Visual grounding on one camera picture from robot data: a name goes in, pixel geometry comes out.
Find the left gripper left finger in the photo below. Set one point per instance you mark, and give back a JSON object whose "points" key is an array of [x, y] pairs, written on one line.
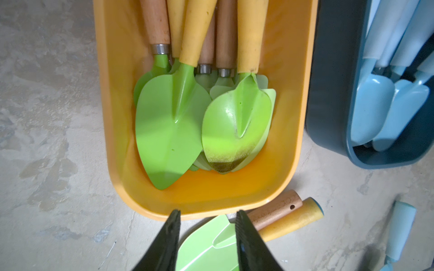
{"points": [[162, 253]]}

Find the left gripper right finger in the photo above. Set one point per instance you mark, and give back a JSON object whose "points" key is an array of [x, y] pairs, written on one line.
{"points": [[253, 254]]}

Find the blue shovel large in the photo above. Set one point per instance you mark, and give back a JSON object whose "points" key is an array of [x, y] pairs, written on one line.
{"points": [[375, 92]]}

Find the dark green shovel yellow handle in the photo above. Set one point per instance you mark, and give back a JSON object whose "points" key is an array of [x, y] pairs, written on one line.
{"points": [[235, 121]]}

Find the yellow storage box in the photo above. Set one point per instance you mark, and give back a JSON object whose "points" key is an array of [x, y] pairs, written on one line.
{"points": [[124, 55]]}

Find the dark blue storage box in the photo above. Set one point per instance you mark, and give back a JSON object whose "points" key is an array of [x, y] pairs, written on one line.
{"points": [[337, 57]]}

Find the hidden green shovel yellow handle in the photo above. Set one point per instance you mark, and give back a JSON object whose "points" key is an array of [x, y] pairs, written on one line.
{"points": [[309, 212]]}

